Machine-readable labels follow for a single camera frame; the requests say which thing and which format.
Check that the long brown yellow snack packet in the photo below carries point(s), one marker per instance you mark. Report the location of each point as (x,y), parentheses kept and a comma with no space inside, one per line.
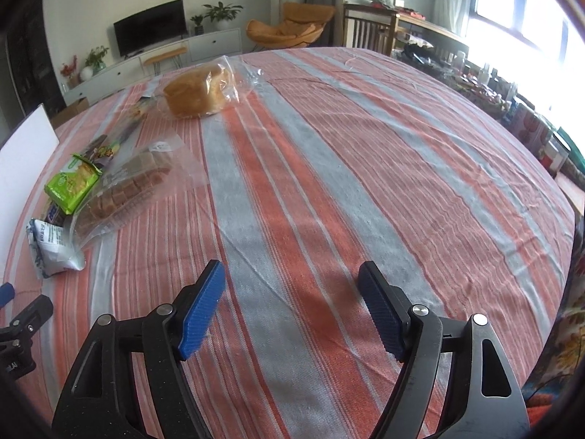
(102,150)

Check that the dark brown chocolate bar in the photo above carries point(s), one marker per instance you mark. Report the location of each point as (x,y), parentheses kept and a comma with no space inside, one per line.
(54,215)

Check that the orange lounge chair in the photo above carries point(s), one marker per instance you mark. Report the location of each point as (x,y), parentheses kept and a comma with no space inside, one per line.
(302,26)

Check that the brown cake slices clear bag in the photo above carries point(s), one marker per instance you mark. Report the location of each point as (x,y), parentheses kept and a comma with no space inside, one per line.
(158,170)

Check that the black television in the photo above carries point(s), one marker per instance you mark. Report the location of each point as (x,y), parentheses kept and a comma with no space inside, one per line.
(151,26)

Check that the white tv cabinet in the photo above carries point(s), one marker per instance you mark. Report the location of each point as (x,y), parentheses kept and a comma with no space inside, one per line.
(131,71)

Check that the brown cardboard box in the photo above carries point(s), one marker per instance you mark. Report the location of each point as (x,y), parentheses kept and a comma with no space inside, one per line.
(69,112)

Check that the black display cabinet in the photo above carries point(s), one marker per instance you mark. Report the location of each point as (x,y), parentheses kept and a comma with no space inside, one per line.
(29,60)

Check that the bread loaf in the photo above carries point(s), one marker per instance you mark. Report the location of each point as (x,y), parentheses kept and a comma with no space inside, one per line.
(209,88)

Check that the small potted plant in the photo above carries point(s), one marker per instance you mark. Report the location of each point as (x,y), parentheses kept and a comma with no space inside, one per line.
(197,22)

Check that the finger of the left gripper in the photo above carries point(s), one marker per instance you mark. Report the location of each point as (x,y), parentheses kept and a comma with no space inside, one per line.
(24,325)
(7,293)

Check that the striped red grey tablecloth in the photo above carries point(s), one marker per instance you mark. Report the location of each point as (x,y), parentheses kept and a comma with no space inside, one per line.
(336,157)

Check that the green potted plant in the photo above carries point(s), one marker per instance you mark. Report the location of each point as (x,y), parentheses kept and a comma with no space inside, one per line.
(222,15)

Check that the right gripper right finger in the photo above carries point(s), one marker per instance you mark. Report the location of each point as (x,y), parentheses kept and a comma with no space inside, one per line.
(482,399)

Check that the red flower plant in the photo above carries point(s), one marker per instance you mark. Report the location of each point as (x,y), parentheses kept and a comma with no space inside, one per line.
(70,72)

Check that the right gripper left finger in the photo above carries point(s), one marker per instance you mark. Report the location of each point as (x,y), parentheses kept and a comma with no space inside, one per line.
(100,399)

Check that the wooden bench stool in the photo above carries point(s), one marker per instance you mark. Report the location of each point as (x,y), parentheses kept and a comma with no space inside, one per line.
(174,55)

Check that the wooden slatted chair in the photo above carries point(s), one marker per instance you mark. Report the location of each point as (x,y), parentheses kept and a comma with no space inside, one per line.
(370,28)

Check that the green snack packet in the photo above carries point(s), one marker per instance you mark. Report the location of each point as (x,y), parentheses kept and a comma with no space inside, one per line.
(69,186)

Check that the leafy plant white vase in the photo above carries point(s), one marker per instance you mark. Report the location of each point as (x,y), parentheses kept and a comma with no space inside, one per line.
(94,63)

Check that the white blue triangular snack bag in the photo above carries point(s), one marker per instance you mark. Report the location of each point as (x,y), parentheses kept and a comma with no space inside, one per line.
(51,253)

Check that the white cardboard box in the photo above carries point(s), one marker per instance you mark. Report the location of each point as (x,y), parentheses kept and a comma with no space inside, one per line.
(23,158)

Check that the cluttered side table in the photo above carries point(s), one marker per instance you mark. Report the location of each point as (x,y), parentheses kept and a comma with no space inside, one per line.
(493,96)

